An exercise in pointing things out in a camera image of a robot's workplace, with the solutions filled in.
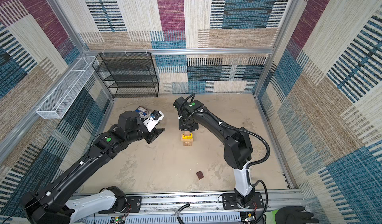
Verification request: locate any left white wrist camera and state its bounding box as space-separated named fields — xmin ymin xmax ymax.
xmin=143 ymin=110 xmax=165 ymax=132

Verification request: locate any black wire mesh shelf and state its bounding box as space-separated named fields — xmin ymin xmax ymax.
xmin=92 ymin=52 xmax=159 ymax=99

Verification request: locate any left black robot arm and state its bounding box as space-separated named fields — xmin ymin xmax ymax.
xmin=20 ymin=110 xmax=164 ymax=224

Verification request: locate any dark red triangular block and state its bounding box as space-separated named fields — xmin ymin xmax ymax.
xmin=196 ymin=171 xmax=204 ymax=180

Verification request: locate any black corrugated cable hose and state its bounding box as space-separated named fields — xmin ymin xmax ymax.
xmin=220 ymin=124 xmax=271 ymax=224

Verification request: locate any black and green gloved hand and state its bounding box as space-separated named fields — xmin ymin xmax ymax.
xmin=264 ymin=206 xmax=319 ymax=224

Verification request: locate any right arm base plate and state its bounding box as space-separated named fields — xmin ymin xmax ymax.
xmin=222 ymin=192 xmax=265 ymax=210

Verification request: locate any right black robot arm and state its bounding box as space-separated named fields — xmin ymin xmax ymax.
xmin=173 ymin=97 xmax=254 ymax=199

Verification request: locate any blue paperback comic book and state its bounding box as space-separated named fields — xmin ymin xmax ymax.
xmin=135 ymin=106 xmax=152 ymax=119

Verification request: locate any white wire mesh basket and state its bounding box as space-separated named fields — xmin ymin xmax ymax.
xmin=36 ymin=57 xmax=96 ymax=119

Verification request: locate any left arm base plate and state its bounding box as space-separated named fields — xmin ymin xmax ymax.
xmin=120 ymin=196 xmax=142 ymax=215

